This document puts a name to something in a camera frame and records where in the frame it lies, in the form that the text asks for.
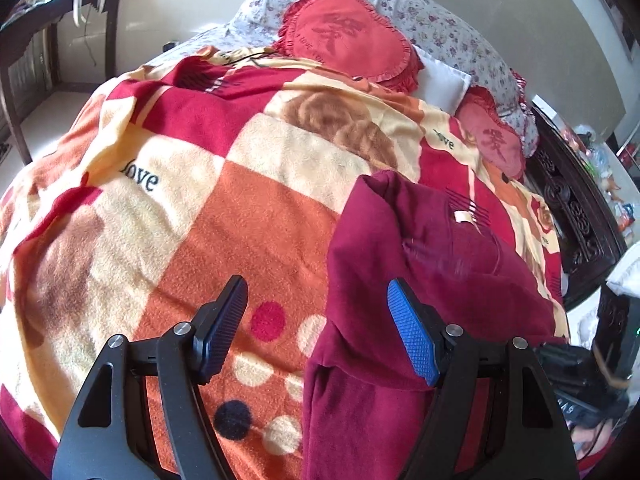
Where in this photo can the small floral pillow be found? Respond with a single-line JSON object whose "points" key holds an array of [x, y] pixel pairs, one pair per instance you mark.
{"points": [[272, 2]]}

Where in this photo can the dark wooden desk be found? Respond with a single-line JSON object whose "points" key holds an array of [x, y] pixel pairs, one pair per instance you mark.
{"points": [[35, 35]]}

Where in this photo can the white pillow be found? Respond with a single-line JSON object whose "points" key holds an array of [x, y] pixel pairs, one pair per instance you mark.
{"points": [[442, 82]]}

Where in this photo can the pink heart-shaped cushion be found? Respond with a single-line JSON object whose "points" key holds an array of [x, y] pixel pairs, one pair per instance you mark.
{"points": [[492, 135]]}

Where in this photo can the red orange patterned blanket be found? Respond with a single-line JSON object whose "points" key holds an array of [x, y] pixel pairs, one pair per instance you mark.
{"points": [[200, 200]]}

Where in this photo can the pile of colourful packets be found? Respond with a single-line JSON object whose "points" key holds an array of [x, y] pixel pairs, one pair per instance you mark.
{"points": [[607, 170]]}

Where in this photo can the maroon fleece garment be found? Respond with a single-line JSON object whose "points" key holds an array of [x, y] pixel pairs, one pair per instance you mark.
{"points": [[400, 245]]}

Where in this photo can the dark carved wooden headboard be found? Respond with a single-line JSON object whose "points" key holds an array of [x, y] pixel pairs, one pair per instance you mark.
{"points": [[575, 210]]}

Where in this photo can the long floral pillow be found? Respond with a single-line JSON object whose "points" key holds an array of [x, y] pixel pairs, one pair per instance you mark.
{"points": [[440, 25]]}

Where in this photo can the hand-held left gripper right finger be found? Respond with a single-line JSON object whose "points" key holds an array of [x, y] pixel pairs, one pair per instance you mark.
{"points": [[413, 336]]}

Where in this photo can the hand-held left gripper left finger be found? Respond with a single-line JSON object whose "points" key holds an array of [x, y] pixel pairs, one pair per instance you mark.
{"points": [[227, 321]]}

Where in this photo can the red heart-shaped cushion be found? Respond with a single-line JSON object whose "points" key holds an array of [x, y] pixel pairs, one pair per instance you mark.
{"points": [[345, 35]]}

